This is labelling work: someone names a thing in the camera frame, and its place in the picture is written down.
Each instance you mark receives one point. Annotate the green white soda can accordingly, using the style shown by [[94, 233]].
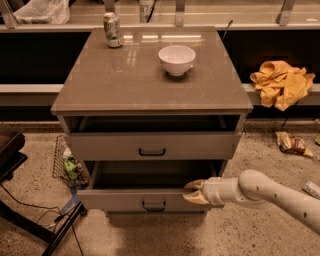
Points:
[[112, 30]]

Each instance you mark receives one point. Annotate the green bottle in basket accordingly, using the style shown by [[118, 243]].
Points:
[[71, 169]]

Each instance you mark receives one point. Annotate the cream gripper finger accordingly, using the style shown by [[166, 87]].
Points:
[[195, 185], [196, 197]]

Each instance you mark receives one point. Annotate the white box on floor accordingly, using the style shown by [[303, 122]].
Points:
[[312, 189]]

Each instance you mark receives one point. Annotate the blue tape strip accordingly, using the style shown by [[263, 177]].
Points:
[[72, 204]]

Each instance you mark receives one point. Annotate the grey drawer cabinet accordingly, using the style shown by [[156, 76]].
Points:
[[126, 89]]

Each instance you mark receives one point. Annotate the wire mesh basket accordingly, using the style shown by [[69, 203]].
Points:
[[62, 152]]

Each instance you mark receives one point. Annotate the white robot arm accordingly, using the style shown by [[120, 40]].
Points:
[[253, 188]]

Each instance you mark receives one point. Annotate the grey top drawer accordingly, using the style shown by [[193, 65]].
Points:
[[153, 146]]

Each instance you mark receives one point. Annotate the yellow crumpled cloth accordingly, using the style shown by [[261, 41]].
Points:
[[281, 85]]

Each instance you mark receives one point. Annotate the grey drawer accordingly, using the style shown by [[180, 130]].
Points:
[[153, 146], [146, 186]]

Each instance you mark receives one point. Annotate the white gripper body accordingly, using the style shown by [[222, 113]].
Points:
[[211, 190]]

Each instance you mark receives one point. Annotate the brown snack bag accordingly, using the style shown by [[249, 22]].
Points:
[[290, 144]]

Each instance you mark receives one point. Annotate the white plastic bag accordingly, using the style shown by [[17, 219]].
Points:
[[44, 12]]

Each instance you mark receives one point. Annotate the black chair base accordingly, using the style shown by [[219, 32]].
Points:
[[34, 193]]

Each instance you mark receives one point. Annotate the white ceramic bowl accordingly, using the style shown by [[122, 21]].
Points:
[[176, 59]]

